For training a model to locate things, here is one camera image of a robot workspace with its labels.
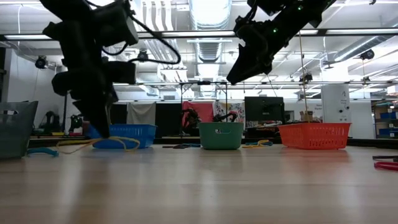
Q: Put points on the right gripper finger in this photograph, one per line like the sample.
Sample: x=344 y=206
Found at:
x=255 y=63
x=240 y=62

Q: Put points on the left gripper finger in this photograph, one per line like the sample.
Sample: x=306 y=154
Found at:
x=91 y=115
x=107 y=109

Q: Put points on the yellow rubber band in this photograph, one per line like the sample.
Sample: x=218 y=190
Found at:
x=132 y=141
x=250 y=146

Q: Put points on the silver carabiner clip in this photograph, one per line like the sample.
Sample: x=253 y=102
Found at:
x=259 y=144

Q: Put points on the green plastic basket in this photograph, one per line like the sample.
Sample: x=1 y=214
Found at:
x=211 y=140

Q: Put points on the black background robot arm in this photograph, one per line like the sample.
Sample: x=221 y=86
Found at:
x=227 y=115
x=191 y=118
x=76 y=121
x=51 y=121

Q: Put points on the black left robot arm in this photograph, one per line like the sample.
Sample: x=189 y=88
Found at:
x=77 y=25

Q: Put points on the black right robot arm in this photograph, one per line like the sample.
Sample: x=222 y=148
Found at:
x=320 y=7

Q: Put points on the red rubber band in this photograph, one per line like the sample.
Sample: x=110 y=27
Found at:
x=385 y=167

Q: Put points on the grey hanging cloth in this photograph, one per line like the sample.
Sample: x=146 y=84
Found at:
x=141 y=113

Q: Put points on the blue plastic basket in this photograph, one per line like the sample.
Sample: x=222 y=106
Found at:
x=136 y=133

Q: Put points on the white light strip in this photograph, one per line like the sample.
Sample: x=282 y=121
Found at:
x=28 y=37
x=360 y=31
x=146 y=35
x=199 y=33
x=309 y=32

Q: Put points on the floral hanging cloth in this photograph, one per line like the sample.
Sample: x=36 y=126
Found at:
x=236 y=105

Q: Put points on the black monitor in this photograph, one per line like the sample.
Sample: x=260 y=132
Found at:
x=264 y=109

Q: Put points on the red hanging cloth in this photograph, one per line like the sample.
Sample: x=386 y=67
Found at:
x=205 y=107

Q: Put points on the cardboard box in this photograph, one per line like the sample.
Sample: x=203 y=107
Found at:
x=307 y=116

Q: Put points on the grey plastic basket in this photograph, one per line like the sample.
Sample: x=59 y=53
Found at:
x=15 y=137

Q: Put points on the white cabinet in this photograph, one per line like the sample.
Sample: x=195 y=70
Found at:
x=335 y=102

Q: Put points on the orange plastic basket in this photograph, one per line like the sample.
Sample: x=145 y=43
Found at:
x=314 y=137

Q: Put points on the storage shelf with blue bins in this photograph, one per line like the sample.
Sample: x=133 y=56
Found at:
x=387 y=116

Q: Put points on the black background table frame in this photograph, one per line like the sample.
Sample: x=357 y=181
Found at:
x=226 y=93

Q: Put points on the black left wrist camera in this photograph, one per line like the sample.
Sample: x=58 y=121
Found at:
x=121 y=72

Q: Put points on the black hanging camera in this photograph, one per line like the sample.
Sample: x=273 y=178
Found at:
x=367 y=54
x=142 y=57
x=41 y=62

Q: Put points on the silver ceiling duct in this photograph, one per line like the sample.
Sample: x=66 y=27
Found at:
x=210 y=12

